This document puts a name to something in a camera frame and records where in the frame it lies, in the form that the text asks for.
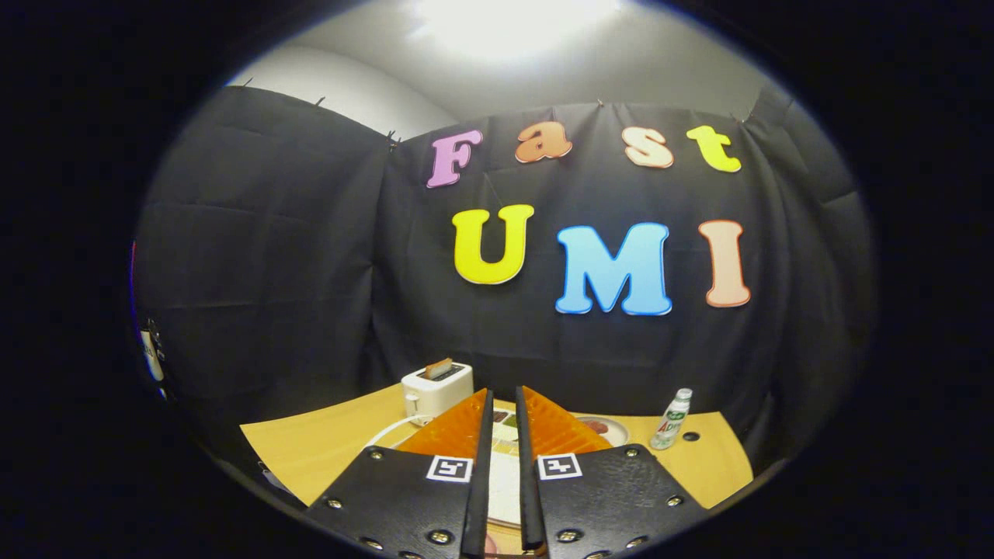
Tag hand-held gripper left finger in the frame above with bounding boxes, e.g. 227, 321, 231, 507
304, 388, 495, 559

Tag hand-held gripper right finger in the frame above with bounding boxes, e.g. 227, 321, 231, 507
515, 386, 709, 559

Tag white wire dish rack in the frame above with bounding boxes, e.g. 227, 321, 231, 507
363, 414, 523, 529

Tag beige round plate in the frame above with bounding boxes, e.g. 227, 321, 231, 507
575, 415, 630, 449

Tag white toaster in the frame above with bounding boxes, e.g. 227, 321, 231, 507
401, 362, 474, 420

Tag white drink bottle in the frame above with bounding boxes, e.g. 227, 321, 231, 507
650, 388, 693, 451

